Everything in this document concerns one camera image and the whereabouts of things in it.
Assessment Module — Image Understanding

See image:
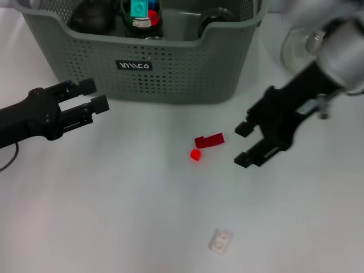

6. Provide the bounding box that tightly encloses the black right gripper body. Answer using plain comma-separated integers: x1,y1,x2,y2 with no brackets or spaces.
246,60,340,152

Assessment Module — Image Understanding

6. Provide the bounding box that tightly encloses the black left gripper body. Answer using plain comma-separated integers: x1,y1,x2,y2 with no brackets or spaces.
0,88,63,149

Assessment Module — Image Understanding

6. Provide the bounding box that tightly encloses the dark red toy brick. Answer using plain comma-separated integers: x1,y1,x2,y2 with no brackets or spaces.
194,133,225,149

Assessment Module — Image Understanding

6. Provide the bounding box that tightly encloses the teal square toy brick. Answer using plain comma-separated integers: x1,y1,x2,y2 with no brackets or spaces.
131,0,149,17

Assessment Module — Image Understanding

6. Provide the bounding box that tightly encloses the red wedge toy brick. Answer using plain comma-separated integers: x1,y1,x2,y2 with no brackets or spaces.
147,10,161,27

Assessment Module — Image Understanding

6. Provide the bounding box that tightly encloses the grey perforated storage bin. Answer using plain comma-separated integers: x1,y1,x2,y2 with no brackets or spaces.
16,0,270,105

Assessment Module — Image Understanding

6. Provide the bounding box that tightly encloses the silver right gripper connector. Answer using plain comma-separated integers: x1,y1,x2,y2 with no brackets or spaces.
316,94,331,119

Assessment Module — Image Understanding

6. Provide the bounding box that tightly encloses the dark clay teapot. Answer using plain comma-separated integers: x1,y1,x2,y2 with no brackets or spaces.
69,0,120,34

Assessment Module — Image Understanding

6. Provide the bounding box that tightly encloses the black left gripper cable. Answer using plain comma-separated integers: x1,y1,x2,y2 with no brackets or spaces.
0,142,20,172

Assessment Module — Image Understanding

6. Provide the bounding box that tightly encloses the glass teapot black handle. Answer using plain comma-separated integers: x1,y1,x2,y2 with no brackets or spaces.
280,25,324,73

